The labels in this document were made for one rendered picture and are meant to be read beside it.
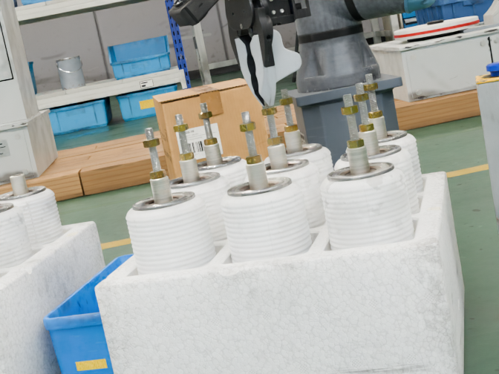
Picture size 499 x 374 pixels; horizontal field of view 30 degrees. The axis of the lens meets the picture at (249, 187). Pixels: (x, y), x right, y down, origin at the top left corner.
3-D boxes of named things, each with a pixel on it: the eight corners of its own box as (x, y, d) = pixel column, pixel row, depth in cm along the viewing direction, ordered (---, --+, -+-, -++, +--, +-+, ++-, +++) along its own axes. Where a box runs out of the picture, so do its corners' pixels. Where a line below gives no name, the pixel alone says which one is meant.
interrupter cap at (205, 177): (171, 194, 117) (169, 188, 117) (158, 187, 124) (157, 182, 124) (227, 180, 119) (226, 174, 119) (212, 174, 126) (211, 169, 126)
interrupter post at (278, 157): (271, 171, 120) (266, 145, 119) (289, 167, 120) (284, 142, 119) (270, 174, 117) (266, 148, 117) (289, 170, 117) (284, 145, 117)
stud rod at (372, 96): (382, 128, 126) (373, 73, 125) (376, 129, 126) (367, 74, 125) (378, 128, 127) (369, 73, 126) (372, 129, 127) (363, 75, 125)
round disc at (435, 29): (386, 44, 348) (384, 29, 347) (465, 28, 349) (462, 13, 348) (407, 44, 318) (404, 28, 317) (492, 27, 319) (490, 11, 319)
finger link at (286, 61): (314, 96, 116) (299, 23, 115) (272, 107, 113) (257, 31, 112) (301, 98, 119) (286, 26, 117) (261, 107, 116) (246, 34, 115)
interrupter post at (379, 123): (392, 139, 127) (387, 115, 126) (381, 142, 125) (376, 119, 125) (379, 139, 128) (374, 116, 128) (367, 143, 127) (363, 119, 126)
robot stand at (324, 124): (310, 243, 181) (282, 91, 176) (403, 224, 182) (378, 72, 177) (327, 266, 163) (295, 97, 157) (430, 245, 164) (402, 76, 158)
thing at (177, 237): (139, 356, 113) (108, 213, 110) (195, 328, 120) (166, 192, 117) (193, 365, 107) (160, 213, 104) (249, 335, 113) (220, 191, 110)
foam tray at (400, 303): (212, 317, 146) (189, 207, 143) (464, 289, 136) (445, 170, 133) (126, 432, 109) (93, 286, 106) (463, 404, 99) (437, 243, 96)
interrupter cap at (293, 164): (252, 171, 123) (251, 165, 122) (309, 160, 122) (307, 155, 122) (249, 180, 115) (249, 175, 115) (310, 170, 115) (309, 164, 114)
